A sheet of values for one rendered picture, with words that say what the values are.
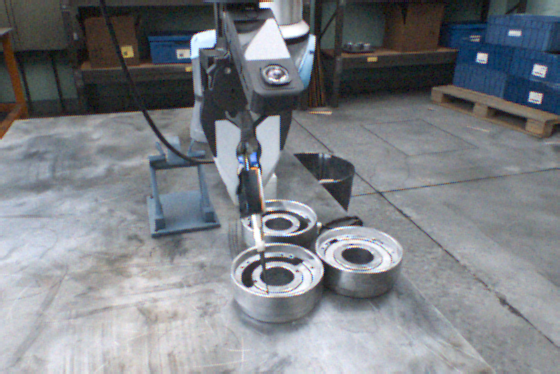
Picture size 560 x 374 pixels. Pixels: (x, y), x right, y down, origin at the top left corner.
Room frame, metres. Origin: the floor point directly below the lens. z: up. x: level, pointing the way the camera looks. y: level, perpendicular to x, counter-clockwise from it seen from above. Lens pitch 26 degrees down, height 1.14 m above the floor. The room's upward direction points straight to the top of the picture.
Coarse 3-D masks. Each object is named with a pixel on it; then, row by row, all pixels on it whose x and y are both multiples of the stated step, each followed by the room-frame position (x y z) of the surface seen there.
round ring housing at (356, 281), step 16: (320, 240) 0.50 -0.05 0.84; (336, 240) 0.52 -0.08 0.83; (368, 240) 0.52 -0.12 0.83; (384, 240) 0.51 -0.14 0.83; (320, 256) 0.46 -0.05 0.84; (336, 256) 0.48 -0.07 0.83; (352, 256) 0.50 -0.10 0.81; (368, 256) 0.50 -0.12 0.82; (400, 256) 0.46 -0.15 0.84; (336, 272) 0.44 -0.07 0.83; (352, 272) 0.43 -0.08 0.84; (368, 272) 0.43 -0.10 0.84; (384, 272) 0.44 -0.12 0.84; (400, 272) 0.46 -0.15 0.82; (336, 288) 0.45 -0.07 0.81; (352, 288) 0.43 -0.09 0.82; (368, 288) 0.43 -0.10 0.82; (384, 288) 0.44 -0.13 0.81
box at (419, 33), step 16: (432, 0) 4.86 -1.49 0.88; (400, 16) 4.51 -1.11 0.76; (416, 16) 4.50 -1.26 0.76; (432, 16) 4.55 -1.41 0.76; (384, 32) 4.81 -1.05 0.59; (400, 32) 4.53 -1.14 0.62; (416, 32) 4.52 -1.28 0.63; (432, 32) 4.57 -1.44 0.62; (400, 48) 4.51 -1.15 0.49; (416, 48) 4.53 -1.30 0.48; (432, 48) 4.58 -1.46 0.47
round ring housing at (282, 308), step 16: (240, 256) 0.46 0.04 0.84; (256, 256) 0.48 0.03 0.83; (272, 256) 0.48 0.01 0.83; (288, 256) 0.48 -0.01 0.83; (304, 256) 0.48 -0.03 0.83; (240, 272) 0.45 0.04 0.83; (256, 272) 0.45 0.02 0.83; (272, 272) 0.46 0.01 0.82; (288, 272) 0.46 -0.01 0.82; (320, 272) 0.43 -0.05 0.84; (240, 288) 0.41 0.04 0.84; (272, 288) 0.42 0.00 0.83; (288, 288) 0.42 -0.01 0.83; (320, 288) 0.42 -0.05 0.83; (240, 304) 0.41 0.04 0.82; (256, 304) 0.39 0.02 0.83; (272, 304) 0.39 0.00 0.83; (288, 304) 0.39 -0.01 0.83; (304, 304) 0.40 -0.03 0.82; (272, 320) 0.39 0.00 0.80; (288, 320) 0.40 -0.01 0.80
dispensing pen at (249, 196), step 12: (240, 180) 0.46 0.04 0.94; (252, 180) 0.46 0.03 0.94; (240, 192) 0.47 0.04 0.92; (252, 192) 0.45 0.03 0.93; (240, 204) 0.47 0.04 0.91; (252, 204) 0.44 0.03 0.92; (240, 216) 0.46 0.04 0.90; (252, 216) 0.45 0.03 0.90; (252, 228) 0.44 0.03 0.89; (264, 252) 0.43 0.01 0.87; (264, 264) 0.42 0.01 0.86; (264, 276) 0.42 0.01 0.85
